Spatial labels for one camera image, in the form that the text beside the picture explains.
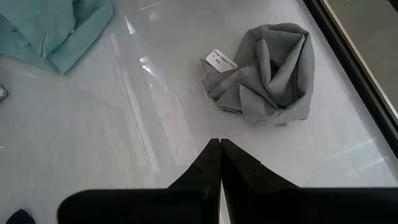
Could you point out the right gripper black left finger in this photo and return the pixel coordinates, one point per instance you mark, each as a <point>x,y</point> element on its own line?
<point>174,205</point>

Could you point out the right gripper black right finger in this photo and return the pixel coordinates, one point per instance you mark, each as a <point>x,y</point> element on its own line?
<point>280,205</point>

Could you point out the grey cloth napkin white label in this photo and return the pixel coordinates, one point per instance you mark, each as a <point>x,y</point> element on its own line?
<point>280,77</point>

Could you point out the navy blue cloth napkin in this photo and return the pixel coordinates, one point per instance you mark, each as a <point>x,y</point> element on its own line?
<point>20,217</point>

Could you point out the teal cloth napkin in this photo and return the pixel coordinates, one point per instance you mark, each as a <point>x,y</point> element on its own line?
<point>56,28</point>

